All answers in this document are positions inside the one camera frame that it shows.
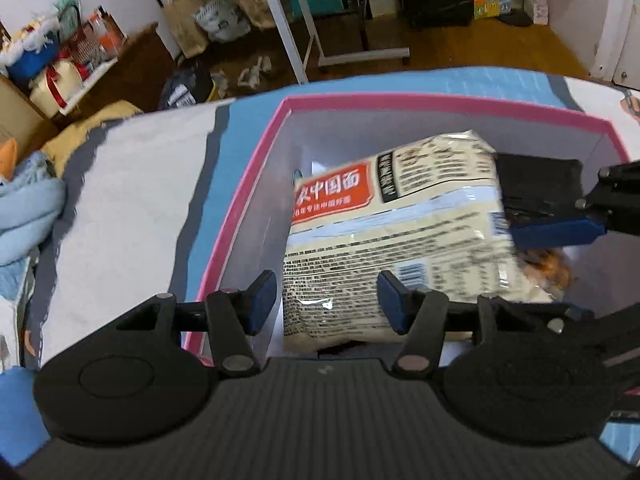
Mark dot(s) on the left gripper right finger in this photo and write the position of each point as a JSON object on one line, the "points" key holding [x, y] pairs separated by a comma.
{"points": [[420, 316]]}

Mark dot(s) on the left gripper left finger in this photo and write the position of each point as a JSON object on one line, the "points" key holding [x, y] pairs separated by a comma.
{"points": [[233, 317]]}

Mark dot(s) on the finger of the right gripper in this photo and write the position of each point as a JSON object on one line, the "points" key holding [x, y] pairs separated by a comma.
{"points": [[573, 232]]}

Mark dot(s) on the cream instant noodle packet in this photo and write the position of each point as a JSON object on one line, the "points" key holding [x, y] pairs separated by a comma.
{"points": [[430, 212]]}

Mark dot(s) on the clear bag of coated peanuts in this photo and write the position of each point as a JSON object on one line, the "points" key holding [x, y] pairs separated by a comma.
{"points": [[546, 268]]}

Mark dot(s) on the pink storage box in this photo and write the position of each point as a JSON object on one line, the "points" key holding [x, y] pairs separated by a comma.
{"points": [[242, 208]]}

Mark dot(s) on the white door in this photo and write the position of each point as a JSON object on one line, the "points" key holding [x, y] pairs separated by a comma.
{"points": [[613, 36]]}

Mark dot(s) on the striped cartoon bedsheet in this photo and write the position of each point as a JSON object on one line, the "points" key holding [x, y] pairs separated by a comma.
{"points": [[130, 187]]}

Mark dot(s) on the light blue blanket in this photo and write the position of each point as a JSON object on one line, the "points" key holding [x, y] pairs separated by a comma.
{"points": [[30, 204]]}

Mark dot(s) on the wooden side cabinet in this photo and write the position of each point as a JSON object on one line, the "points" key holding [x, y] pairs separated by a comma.
{"points": [[136, 76]]}

